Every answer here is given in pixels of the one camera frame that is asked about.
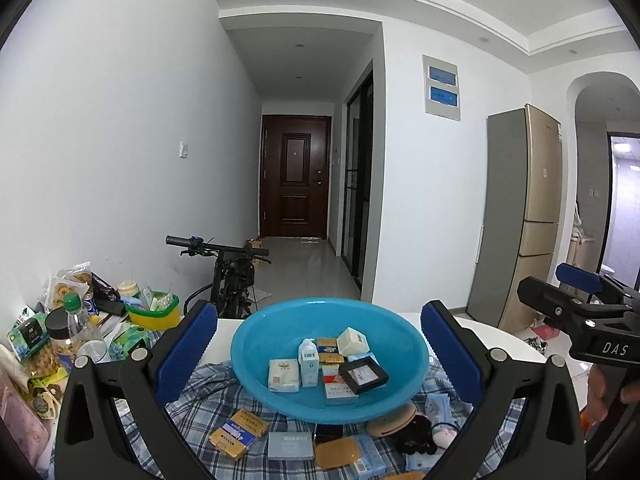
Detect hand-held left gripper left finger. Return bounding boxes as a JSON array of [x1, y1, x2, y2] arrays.
[[54, 300, 219, 480]]

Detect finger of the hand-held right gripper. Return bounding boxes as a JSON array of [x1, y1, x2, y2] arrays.
[[517, 276, 626, 347], [555, 262, 640, 309]]

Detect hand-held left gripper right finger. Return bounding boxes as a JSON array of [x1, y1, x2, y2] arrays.
[[421, 300, 587, 480]]

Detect blue plastic basin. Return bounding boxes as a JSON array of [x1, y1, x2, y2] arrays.
[[231, 297, 430, 423]]

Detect black framed display box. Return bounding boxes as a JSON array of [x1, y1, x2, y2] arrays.
[[338, 358, 390, 395]]

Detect white tissue pack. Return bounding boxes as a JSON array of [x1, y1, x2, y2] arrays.
[[267, 358, 302, 393]]

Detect pale teal carton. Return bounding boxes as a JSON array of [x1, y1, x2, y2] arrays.
[[298, 338, 321, 389]]

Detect orange pill case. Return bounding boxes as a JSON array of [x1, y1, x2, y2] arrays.
[[314, 436, 362, 471]]

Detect person's right hand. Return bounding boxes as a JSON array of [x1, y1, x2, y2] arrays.
[[585, 364, 608, 424]]

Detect beige hanging clothes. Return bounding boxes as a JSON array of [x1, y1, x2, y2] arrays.
[[572, 200, 594, 267]]

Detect yellow green plastic container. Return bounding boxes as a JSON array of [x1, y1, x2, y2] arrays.
[[125, 290, 181, 332]]

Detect blue patterned tissue pack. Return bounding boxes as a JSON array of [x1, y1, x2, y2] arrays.
[[424, 392, 473, 423], [352, 432, 388, 476]]

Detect green tissue pack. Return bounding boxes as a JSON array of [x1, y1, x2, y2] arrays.
[[107, 322, 153, 361]]

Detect gold grey refrigerator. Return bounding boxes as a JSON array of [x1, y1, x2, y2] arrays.
[[466, 104, 563, 333]]

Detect white cat plush headband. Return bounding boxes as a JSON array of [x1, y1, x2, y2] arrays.
[[431, 421, 460, 453]]

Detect black bicycle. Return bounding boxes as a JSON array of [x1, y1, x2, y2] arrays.
[[166, 234, 273, 321]]

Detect black plush toy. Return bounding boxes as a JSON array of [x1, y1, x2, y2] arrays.
[[390, 416, 436, 456]]

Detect beige round compact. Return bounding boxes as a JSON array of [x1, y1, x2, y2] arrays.
[[366, 402, 417, 438]]

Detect blue plaid shirt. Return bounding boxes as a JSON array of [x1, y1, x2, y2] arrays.
[[112, 355, 526, 480]]

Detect cream square carton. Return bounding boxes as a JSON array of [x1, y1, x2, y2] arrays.
[[336, 327, 371, 358]]

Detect gold box blue white band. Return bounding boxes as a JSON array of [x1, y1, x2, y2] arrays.
[[208, 408, 268, 461]]

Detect black plastic bag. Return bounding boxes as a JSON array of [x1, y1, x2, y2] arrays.
[[90, 272, 121, 306]]

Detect clear water bottle green cap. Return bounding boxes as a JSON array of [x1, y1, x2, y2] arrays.
[[62, 294, 108, 366]]

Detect blue wet wipes pack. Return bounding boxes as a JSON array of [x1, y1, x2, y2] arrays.
[[402, 447, 441, 473]]

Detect cardboard box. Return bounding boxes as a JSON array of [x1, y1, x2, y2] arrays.
[[245, 239, 269, 268]]

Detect clear cookie packet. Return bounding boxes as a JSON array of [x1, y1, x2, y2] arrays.
[[47, 262, 93, 311]]

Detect grey blue flat box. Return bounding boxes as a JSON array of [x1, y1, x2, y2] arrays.
[[267, 431, 315, 461]]

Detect clear nut snack bag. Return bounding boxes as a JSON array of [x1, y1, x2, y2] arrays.
[[20, 350, 66, 382]]

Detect yellow snack packets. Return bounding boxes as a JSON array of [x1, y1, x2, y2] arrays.
[[22, 370, 68, 419]]

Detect bag of nuts snack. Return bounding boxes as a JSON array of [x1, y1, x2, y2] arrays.
[[7, 310, 51, 361]]

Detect black framed glass door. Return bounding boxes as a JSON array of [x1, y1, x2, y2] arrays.
[[341, 60, 375, 291]]

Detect beige plastic bag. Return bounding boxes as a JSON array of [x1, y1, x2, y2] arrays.
[[0, 342, 21, 376]]

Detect pink cartoon pouch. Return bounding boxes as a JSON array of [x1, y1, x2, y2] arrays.
[[0, 360, 51, 466]]

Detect dark brown entrance door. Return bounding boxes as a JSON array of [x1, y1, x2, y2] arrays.
[[259, 115, 332, 239]]

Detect grey wall electrical panel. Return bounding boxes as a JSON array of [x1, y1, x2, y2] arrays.
[[422, 55, 461, 121]]

